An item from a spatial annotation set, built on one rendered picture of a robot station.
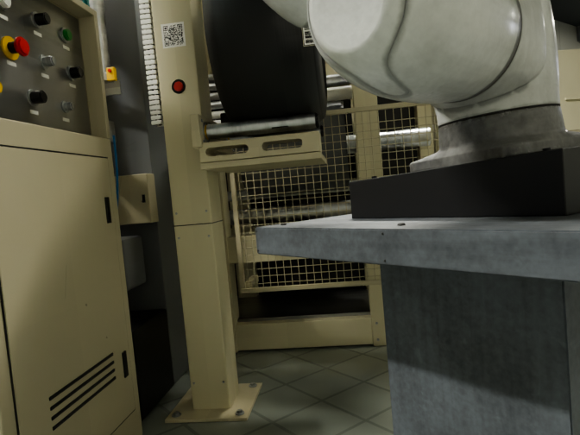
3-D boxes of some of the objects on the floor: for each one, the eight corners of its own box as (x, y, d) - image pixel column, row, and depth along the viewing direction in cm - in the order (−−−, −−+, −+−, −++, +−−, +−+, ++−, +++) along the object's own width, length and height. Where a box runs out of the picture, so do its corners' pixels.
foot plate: (164, 423, 151) (164, 416, 151) (192, 387, 178) (191, 381, 178) (247, 420, 148) (246, 413, 148) (262, 385, 175) (261, 379, 174)
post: (192, 412, 157) (108, -395, 143) (204, 395, 170) (128, -345, 157) (230, 412, 155) (149, -406, 142) (240, 394, 169) (166, -355, 155)
